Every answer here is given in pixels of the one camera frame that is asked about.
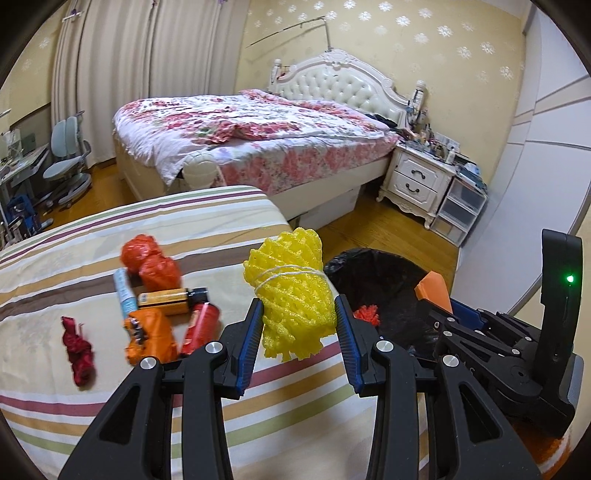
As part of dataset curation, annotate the dark red wrapper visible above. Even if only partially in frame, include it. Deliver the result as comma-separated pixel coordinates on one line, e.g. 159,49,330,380
61,316,96,387

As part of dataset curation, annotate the orange paper carton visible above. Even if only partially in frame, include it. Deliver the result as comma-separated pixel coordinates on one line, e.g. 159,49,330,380
414,271,452,313

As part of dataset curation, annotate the thin metal rod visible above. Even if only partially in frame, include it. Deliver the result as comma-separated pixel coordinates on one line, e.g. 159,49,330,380
245,16,334,52

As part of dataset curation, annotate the clear plastic drawer unit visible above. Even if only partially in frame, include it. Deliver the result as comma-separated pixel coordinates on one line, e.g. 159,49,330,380
434,173,488,245

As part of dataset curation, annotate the study desk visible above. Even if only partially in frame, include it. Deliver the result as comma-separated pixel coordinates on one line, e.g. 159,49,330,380
0,131,51,197

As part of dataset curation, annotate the trash bin with black bag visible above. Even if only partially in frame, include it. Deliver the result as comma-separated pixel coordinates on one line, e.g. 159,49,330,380
323,248,458,363

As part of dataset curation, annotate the blue crate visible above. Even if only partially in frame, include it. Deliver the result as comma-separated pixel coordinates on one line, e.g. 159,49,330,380
4,196,36,243

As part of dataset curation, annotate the grey desk chair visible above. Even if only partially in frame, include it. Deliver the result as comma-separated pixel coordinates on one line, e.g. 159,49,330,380
42,116,94,209

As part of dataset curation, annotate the red plastic bag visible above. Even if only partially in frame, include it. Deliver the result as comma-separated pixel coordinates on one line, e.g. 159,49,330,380
121,234,162,274
139,255,181,292

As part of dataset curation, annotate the blue grey pouch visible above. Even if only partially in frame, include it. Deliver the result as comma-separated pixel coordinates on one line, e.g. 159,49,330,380
461,162,488,188

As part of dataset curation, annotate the floral quilt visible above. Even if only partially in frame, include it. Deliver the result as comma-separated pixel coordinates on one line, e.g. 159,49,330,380
113,89,402,195

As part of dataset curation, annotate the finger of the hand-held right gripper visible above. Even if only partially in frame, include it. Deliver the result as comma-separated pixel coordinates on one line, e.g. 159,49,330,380
450,298,543,344
418,300,522,398

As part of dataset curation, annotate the yellow foam net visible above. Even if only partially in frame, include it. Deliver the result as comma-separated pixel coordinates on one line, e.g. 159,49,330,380
243,227,338,362

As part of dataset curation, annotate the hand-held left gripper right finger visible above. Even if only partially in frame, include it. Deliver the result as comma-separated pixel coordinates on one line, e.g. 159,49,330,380
333,295,541,480

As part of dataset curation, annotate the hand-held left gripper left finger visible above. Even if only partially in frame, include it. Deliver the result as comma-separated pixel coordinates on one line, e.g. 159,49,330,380
58,298,265,480

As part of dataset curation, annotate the white bed with tufted headboard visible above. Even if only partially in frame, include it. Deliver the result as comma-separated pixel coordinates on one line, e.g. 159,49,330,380
113,48,413,223

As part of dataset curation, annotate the brown bottle with black cap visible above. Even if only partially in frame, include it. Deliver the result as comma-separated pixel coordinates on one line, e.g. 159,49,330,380
137,287,209,316

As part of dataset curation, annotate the red can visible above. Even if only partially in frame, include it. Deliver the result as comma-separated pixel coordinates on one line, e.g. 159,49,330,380
179,302,220,357

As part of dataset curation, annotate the white nightstand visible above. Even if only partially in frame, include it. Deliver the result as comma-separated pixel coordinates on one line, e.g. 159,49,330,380
378,143,458,229

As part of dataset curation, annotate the red foam net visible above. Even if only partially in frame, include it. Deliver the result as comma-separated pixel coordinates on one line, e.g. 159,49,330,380
353,305,380,328

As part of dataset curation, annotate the light blue tube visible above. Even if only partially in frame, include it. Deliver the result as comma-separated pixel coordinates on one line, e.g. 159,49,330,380
114,268,139,320

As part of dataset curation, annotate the orange snack packet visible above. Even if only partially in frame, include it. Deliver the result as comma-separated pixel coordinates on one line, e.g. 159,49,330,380
124,308,179,366

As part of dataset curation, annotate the white storage box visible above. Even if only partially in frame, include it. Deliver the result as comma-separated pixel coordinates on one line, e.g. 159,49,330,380
302,187,362,228

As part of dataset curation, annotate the pile of small toiletries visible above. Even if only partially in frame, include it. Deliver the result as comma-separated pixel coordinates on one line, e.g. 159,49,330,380
402,117,462,162

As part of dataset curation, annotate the white wardrobe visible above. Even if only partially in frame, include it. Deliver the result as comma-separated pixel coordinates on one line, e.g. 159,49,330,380
455,9,591,319

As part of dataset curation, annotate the beige curtain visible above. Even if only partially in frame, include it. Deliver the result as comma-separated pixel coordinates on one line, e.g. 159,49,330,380
152,0,252,100
51,0,158,168

